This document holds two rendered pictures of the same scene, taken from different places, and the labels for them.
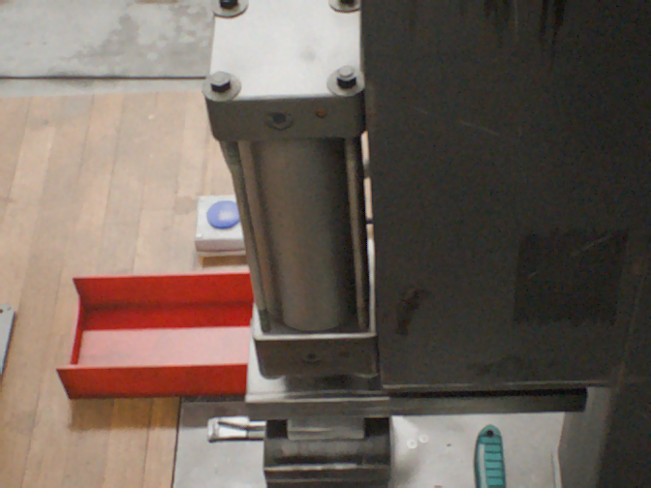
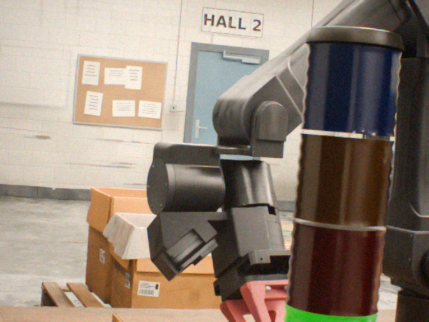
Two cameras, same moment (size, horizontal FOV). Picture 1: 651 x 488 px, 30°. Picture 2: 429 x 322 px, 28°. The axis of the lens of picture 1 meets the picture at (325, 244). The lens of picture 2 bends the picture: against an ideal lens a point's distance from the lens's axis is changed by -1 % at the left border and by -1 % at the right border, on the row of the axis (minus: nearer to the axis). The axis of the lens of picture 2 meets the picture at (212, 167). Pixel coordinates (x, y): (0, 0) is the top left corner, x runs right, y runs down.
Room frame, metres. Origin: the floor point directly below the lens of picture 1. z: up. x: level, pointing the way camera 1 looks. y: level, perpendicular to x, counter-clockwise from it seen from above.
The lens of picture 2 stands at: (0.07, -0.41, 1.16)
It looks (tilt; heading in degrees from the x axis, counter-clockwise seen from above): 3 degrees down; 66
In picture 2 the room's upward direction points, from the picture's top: 5 degrees clockwise
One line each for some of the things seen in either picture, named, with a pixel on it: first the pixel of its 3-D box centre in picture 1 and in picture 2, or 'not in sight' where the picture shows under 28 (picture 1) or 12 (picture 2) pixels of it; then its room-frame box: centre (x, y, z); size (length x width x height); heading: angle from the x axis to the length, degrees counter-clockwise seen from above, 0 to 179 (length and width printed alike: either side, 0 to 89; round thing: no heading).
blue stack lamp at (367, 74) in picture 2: not in sight; (350, 91); (0.26, -0.12, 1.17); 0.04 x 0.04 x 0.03
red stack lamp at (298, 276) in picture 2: not in sight; (335, 265); (0.26, -0.12, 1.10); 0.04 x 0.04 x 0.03
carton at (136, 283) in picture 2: not in sight; (170, 271); (1.70, 3.57, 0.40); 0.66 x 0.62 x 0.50; 82
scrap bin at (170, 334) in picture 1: (186, 333); not in sight; (0.74, 0.16, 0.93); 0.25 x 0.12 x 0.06; 85
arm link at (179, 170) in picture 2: not in sight; (214, 157); (0.43, 0.38, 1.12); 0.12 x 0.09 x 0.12; 2
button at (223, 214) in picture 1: (225, 217); not in sight; (0.90, 0.11, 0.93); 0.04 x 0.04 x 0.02
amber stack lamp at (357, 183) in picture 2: not in sight; (343, 178); (0.26, -0.12, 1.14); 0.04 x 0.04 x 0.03
